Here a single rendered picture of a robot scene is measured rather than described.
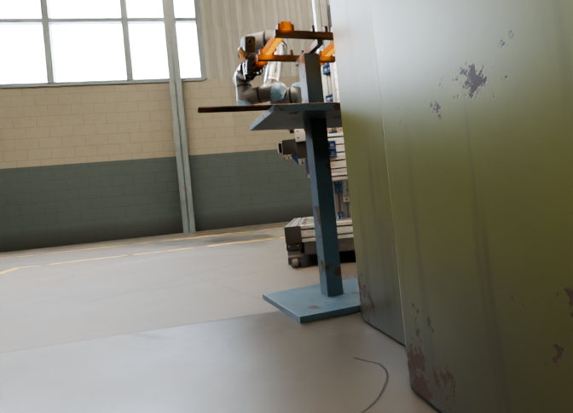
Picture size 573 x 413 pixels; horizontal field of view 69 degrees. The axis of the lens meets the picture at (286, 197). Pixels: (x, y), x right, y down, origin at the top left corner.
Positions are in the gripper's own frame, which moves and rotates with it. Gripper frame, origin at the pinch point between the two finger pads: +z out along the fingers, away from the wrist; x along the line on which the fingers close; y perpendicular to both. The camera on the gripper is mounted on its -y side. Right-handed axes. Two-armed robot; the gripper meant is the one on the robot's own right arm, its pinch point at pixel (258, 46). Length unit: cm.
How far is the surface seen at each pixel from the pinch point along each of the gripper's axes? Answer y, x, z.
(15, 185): -20, 269, -715
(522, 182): 63, 9, 122
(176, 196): 26, -8, -681
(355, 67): 30, -7, 62
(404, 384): 98, 5, 89
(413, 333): 86, 6, 96
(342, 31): 18, -7, 56
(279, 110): 34.0, 6.0, 35.5
